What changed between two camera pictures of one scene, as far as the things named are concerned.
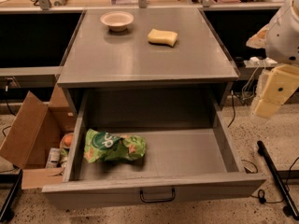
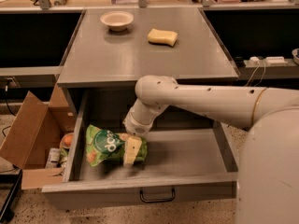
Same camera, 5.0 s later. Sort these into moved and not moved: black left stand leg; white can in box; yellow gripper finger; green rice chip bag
Moved: yellow gripper finger
Not moved: green rice chip bag; black left stand leg; white can in box
